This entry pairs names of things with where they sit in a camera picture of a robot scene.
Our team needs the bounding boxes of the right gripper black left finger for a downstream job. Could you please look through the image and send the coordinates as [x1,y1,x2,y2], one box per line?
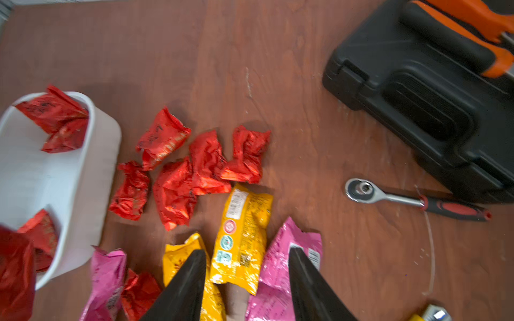
[141,250,206,321]

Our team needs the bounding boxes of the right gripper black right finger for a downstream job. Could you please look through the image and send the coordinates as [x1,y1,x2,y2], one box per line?
[288,247,357,321]

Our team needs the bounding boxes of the pink tea bag with barcode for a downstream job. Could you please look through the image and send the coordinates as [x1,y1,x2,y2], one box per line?
[245,217,323,320]

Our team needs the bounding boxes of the small red tea bag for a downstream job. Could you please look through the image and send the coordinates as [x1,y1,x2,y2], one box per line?
[120,269,162,321]

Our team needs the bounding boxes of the small yellow tea bag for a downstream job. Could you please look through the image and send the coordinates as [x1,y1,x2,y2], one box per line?
[163,232,226,320]

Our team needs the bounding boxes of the large yellow tea bag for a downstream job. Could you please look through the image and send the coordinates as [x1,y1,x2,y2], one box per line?
[210,184,273,295]

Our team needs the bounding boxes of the white plastic storage box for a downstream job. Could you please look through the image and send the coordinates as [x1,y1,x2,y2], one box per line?
[1,92,122,290]

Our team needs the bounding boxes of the yellow black utility knife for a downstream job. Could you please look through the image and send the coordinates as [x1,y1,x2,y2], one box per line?
[408,304,452,321]

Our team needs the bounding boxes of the black plastic tool case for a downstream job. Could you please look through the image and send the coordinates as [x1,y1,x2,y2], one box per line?
[323,1,513,203]

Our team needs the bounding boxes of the chrome ratchet wrench red handle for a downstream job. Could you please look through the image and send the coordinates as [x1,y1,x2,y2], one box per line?
[345,178,492,222]

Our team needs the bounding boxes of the orange handled pliers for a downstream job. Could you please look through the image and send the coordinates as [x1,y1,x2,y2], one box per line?
[400,1,513,78]

